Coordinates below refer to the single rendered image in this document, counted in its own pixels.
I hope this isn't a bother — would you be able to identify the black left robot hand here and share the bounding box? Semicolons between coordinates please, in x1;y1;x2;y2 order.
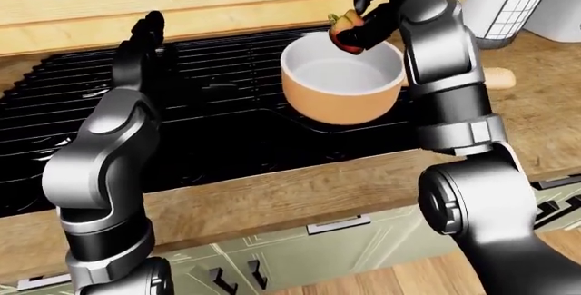
110;9;167;93

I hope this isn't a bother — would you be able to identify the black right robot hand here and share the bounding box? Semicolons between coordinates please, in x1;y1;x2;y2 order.
335;0;431;55

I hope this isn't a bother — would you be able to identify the red strawberry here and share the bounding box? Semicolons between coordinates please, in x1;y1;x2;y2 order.
327;9;367;55

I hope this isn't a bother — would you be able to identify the orange pan with white interior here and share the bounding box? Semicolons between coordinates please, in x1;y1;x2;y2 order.
280;31;517;126

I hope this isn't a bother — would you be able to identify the black stove grate cooktop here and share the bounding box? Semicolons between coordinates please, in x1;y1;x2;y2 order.
0;25;422;219

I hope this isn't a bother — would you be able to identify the white cylindrical container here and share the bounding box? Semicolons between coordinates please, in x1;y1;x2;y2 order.
522;0;581;44

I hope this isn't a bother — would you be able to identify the pale green cabinet front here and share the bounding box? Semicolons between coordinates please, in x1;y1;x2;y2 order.
0;174;581;295

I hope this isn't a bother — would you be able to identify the white wire mesh appliance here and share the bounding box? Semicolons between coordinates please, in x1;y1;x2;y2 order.
458;0;554;50

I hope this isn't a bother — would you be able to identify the silver drawer handle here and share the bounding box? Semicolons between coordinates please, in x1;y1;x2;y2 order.
15;272;73;292
306;213;372;236

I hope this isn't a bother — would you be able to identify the black cabinet door handle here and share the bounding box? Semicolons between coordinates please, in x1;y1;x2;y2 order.
533;175;581;230
207;265;239;295
245;260;269;290

